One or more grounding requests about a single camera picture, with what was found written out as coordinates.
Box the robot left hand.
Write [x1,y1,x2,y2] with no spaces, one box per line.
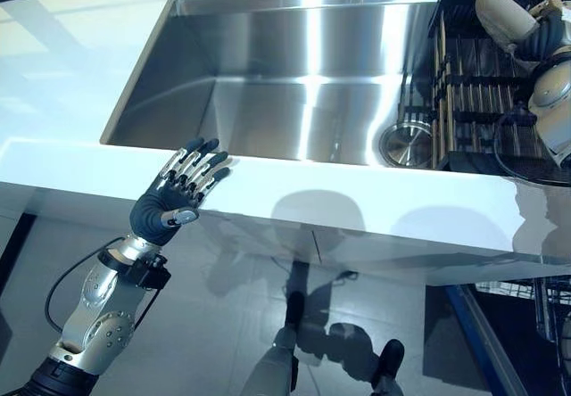
[128,136,232,248]

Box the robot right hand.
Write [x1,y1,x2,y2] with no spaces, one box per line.
[503,0,571,62]

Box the beige ceramic plate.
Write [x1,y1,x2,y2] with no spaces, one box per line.
[474,0,539,53]

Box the black dish drying rack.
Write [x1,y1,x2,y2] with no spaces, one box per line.
[426,0,571,175]

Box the round steel sink drain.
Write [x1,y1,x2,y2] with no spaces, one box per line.
[378,119,434,168]

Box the stainless steel sink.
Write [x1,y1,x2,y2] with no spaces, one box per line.
[98,0,571,181]

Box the robot left leg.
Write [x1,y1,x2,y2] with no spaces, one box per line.
[243,291,308,396]

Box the robot leg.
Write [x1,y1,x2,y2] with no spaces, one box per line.
[371,338,406,396]
[243,291,308,396]

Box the robot right leg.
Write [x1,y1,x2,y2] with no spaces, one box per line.
[371,338,406,396]

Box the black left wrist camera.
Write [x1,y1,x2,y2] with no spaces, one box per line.
[131,255,173,291]

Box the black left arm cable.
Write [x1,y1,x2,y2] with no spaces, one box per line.
[44,248,162,333]

